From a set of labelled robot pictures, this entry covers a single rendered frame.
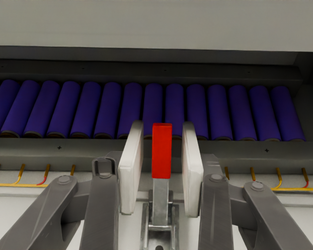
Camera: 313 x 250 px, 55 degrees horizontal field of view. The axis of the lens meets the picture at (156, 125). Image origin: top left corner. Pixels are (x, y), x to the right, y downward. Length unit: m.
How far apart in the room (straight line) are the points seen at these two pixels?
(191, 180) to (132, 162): 0.03
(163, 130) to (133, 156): 0.03
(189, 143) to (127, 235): 0.09
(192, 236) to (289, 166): 0.10
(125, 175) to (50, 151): 0.11
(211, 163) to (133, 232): 0.09
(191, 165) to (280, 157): 0.11
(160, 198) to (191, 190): 0.05
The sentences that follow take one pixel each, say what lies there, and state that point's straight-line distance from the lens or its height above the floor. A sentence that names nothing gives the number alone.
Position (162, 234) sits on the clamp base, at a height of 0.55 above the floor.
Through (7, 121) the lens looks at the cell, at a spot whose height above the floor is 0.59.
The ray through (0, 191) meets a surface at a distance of 0.27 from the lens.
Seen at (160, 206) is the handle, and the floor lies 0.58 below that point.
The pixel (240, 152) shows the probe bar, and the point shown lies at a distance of 0.25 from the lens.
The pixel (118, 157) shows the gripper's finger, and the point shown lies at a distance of 0.18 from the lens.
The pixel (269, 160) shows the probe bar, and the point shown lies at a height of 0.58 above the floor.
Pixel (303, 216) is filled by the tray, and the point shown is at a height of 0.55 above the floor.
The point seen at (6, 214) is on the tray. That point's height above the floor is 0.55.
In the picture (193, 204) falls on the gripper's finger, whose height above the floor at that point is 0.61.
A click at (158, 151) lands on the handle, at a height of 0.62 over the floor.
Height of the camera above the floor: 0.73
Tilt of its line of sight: 34 degrees down
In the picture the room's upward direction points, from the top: straight up
